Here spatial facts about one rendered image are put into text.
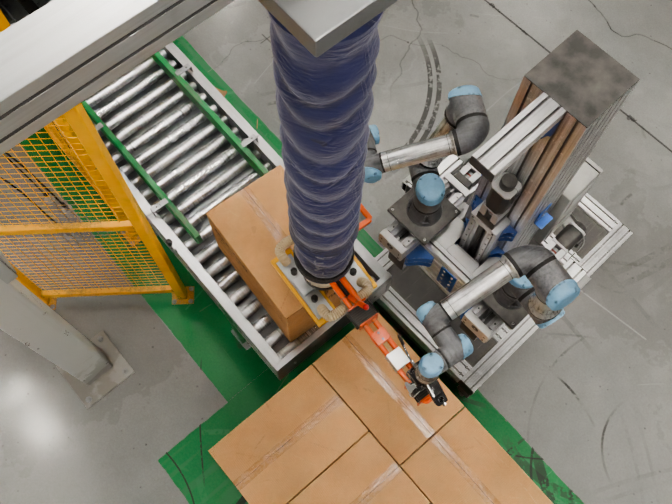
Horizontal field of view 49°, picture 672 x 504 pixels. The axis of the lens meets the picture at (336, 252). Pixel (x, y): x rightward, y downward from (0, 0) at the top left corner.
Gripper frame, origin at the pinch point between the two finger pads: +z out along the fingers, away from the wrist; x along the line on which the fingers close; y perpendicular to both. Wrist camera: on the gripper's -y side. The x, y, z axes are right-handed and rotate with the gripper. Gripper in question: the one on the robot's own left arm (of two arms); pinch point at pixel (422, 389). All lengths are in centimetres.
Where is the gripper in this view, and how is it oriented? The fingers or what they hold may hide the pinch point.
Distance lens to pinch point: 277.4
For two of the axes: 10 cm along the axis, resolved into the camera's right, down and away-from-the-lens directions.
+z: -0.1, 3.6, 9.3
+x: -8.2, 5.4, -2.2
